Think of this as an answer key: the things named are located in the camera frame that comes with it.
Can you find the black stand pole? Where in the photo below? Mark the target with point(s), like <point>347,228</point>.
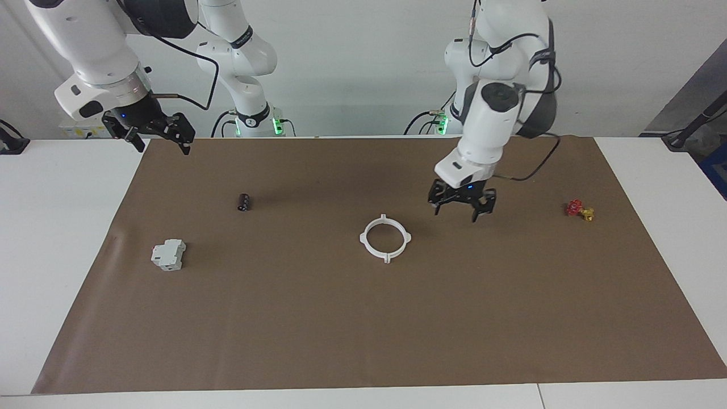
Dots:
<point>690,128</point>

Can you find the black table clamp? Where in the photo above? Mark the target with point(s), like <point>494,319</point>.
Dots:
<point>11,145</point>

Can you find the brown paper table mat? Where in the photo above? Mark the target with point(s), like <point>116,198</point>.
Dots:
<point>363,329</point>

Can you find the white power strip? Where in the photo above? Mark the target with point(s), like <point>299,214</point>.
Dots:
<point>71,132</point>

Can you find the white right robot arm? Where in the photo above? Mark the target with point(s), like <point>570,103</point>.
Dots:
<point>85,40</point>

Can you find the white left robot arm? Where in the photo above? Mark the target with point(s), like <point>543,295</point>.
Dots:
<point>488,125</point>

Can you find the blue crate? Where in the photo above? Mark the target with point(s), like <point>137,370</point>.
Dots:
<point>717,170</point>

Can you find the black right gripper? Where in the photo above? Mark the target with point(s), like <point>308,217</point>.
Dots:
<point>137,113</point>

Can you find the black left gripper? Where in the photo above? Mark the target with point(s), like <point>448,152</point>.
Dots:
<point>463,192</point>

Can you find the black cylindrical capacitor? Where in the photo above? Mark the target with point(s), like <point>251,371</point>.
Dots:
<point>244,203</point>

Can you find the white circuit breaker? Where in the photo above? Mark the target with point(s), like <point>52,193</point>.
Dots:
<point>169,254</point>

